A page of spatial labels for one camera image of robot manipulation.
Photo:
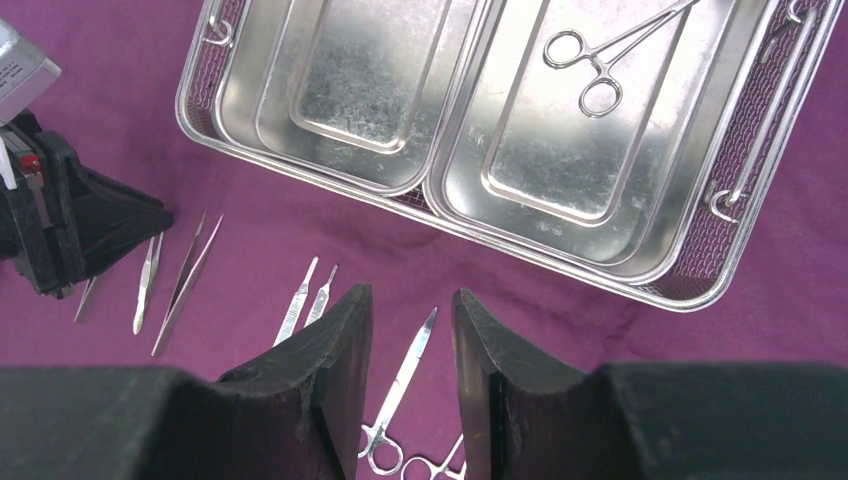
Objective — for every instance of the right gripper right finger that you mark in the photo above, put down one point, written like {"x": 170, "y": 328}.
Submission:
{"x": 527, "y": 415}

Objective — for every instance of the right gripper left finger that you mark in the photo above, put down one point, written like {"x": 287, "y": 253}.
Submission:
{"x": 293, "y": 412}

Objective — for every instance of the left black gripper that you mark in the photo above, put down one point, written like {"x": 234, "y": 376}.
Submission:
{"x": 64, "y": 222}

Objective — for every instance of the steel tissue forceps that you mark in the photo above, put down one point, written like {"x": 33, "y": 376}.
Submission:
{"x": 147, "y": 277}

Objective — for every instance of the steel tweezers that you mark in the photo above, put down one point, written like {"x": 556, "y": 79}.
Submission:
{"x": 85, "y": 300}
{"x": 189, "y": 273}

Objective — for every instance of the steel surgical scissors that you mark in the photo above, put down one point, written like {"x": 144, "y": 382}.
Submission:
{"x": 436, "y": 469}
{"x": 376, "y": 433}

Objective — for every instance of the purple cloth wrap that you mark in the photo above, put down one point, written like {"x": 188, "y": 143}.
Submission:
{"x": 114, "y": 103}

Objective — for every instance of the steel instrument tray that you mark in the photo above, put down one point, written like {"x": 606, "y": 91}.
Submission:
{"x": 445, "y": 112}

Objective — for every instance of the steel surgical forceps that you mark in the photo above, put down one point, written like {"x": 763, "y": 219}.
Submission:
{"x": 604, "y": 56}

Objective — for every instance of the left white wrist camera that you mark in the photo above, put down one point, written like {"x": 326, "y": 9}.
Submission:
{"x": 26, "y": 72}

